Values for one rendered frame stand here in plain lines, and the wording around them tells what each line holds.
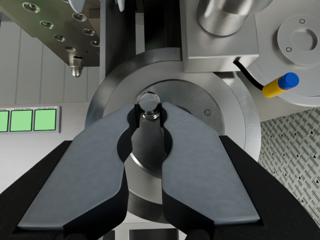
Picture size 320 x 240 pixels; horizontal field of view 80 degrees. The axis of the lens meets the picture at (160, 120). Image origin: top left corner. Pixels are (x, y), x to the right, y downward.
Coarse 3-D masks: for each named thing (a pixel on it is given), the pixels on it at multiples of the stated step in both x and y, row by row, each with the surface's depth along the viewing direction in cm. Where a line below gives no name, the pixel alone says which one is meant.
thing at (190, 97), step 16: (176, 80) 15; (160, 96) 14; (176, 96) 14; (192, 96) 14; (208, 96) 14; (192, 112) 14; (208, 112) 14; (144, 128) 14; (160, 128) 14; (224, 128) 14; (144, 144) 14; (160, 144) 14; (144, 160) 14; (160, 160) 14; (160, 176) 14
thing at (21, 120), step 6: (12, 114) 49; (18, 114) 49; (24, 114) 49; (30, 114) 49; (12, 120) 48; (18, 120) 48; (24, 120) 48; (30, 120) 48; (12, 126) 48; (18, 126) 48; (24, 126) 48; (30, 126) 48
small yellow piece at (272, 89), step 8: (240, 64) 13; (248, 72) 13; (288, 72) 10; (256, 80) 13; (280, 80) 10; (288, 80) 10; (296, 80) 10; (264, 88) 12; (272, 88) 11; (280, 88) 11; (288, 88) 10; (272, 96) 12
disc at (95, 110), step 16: (160, 48) 17; (176, 48) 17; (128, 64) 17; (144, 64) 17; (112, 80) 17; (224, 80) 17; (240, 80) 17; (96, 96) 16; (240, 96) 16; (96, 112) 16; (256, 112) 16; (256, 128) 16; (256, 144) 16; (256, 160) 16; (128, 208) 15; (144, 208) 15; (160, 208) 15
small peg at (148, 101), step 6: (144, 96) 11; (150, 96) 11; (156, 96) 12; (138, 102) 11; (144, 102) 11; (150, 102) 11; (156, 102) 11; (144, 108) 11; (150, 108) 11; (156, 108) 11; (144, 114) 12; (150, 114) 12; (156, 114) 13
